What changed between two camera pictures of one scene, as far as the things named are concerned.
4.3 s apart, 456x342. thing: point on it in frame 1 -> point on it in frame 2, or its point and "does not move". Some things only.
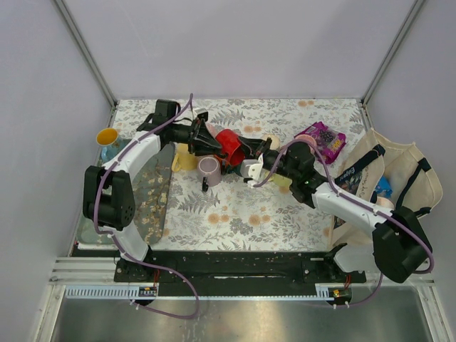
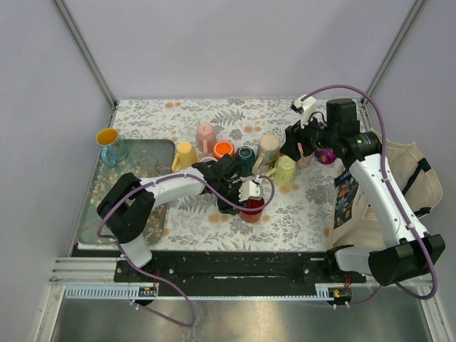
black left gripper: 201,141 -> 227,207
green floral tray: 150,200 does not move
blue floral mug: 109,140 does not move
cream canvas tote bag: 415,183 does not move
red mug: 230,144 -> 251,216
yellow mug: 183,159 does not move
